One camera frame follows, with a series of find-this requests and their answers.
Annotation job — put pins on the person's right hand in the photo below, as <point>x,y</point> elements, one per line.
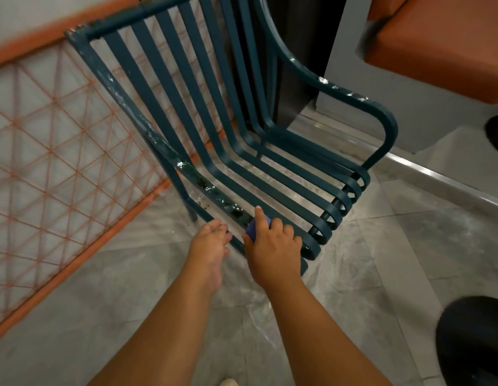
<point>273,257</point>

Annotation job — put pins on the person's left hand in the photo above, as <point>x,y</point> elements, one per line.
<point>206,257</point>

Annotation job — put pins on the blue cleaning cloth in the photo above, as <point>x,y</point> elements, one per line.
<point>251,229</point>

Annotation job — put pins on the dark green metal slatted chair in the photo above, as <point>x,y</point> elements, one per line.
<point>180,164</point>

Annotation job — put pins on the person's right forearm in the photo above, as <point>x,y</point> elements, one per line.
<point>321,341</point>

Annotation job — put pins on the person's left forearm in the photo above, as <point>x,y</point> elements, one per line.
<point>160,341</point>

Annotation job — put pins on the person's left cream clog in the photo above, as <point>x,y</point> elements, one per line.
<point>229,383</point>

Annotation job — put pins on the black partition panel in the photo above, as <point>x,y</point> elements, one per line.
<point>305,56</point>

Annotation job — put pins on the orange cushioned booth bench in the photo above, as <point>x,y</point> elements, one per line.
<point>434,44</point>

